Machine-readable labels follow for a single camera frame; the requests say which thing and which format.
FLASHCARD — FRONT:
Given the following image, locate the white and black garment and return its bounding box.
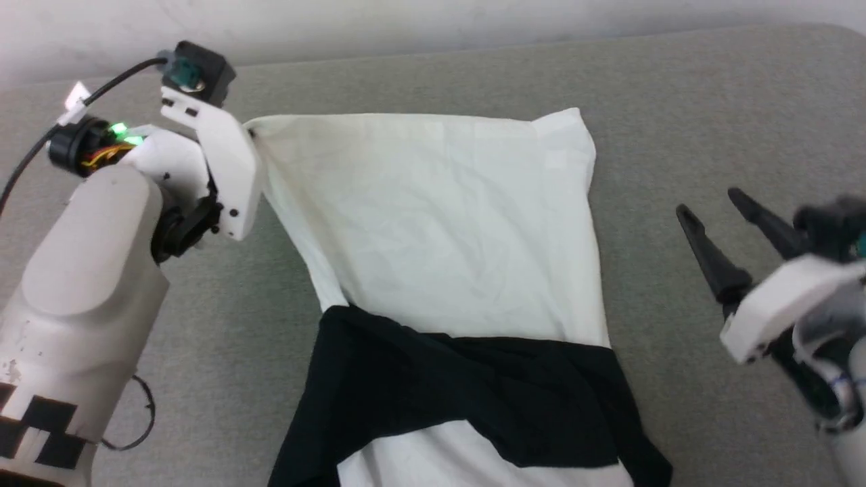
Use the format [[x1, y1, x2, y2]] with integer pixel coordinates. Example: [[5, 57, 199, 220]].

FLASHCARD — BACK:
[[244, 107, 675, 487]]

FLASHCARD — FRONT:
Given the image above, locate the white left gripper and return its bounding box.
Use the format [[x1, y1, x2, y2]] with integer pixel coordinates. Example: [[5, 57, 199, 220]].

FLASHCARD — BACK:
[[131, 87, 263, 262]]

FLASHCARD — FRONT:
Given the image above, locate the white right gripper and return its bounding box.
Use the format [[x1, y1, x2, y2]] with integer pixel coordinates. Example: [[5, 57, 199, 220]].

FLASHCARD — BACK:
[[676, 189, 866, 367]]

